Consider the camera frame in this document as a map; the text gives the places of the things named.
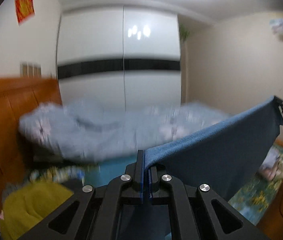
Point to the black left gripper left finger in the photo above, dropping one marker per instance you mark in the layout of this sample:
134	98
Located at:
94	212

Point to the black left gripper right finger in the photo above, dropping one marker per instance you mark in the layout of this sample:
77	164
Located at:
197	212

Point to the blue fleece garment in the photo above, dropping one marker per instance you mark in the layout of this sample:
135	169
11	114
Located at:
225	156

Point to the teal floral bed sheet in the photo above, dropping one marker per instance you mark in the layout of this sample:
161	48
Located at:
251	201

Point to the yellow-green garment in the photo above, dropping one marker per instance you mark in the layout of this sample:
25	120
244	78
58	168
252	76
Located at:
26	207

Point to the grey-blue floral quilt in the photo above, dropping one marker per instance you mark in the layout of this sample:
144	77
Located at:
85	132

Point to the orange wooden headboard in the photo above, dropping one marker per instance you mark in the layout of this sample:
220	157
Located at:
18	96

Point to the green plant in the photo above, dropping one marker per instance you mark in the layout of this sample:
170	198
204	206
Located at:
184	33

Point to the white wardrobe with black stripe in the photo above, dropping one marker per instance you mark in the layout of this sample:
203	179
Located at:
122	56

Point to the wall switch panel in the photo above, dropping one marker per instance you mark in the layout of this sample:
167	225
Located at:
29	69

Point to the red paper wall decoration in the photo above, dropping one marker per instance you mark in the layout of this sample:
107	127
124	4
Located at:
24	10

